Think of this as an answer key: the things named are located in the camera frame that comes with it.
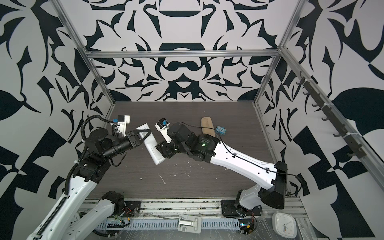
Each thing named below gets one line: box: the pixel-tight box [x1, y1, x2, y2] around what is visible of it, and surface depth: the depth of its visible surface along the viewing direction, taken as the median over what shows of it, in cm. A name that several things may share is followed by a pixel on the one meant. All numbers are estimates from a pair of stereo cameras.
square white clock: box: [272, 212, 297, 238], surface depth 69 cm
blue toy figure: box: [215, 125, 227, 135], surface depth 104 cm
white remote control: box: [136, 123, 166, 165], surface depth 65 cm
